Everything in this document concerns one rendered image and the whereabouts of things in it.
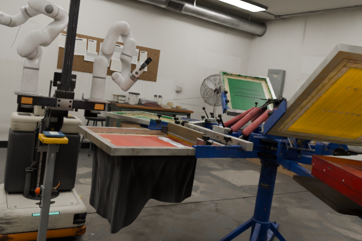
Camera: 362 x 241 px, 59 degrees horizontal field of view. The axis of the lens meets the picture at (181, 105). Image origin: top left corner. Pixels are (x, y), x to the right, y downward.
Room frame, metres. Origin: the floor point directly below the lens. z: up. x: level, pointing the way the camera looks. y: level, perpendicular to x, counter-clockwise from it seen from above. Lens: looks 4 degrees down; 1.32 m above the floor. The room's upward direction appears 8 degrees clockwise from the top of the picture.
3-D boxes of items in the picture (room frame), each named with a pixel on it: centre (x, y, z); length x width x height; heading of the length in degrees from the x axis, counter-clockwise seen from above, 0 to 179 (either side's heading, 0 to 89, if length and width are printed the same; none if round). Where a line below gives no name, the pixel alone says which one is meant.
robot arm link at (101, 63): (2.29, 0.60, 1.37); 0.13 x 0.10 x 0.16; 11
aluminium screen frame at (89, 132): (1.94, 0.12, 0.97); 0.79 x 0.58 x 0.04; 123
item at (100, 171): (1.78, 0.37, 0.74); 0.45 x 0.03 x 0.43; 33
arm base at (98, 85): (2.30, 0.61, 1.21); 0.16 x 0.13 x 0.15; 31
